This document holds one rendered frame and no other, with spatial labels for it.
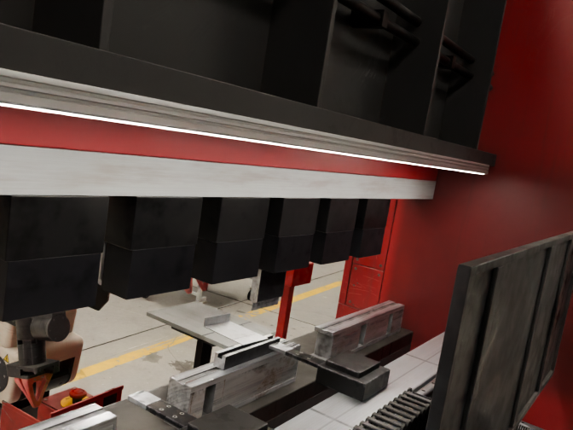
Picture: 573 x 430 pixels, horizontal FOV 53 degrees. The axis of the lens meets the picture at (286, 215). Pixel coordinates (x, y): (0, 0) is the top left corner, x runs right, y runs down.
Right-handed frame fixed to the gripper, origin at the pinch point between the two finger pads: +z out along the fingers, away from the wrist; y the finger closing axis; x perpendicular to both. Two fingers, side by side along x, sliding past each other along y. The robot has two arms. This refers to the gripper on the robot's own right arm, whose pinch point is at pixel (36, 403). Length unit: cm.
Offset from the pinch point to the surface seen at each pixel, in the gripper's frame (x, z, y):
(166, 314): 24.4, -15.6, 17.9
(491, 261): 1, -30, 98
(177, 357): 199, 50, -132
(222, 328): 27.2, -12.0, 32.3
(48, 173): -32, -46, 50
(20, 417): -5.0, 1.2, 1.3
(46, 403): 4.6, 1.7, -2.6
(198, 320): 27.5, -13.7, 25.0
